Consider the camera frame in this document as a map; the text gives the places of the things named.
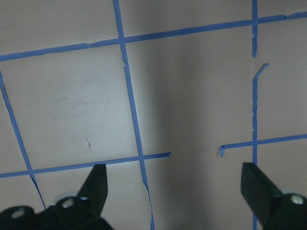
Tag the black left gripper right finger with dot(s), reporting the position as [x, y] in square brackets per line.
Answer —
[274, 209]

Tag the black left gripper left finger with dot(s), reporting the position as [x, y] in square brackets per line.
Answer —
[80, 212]

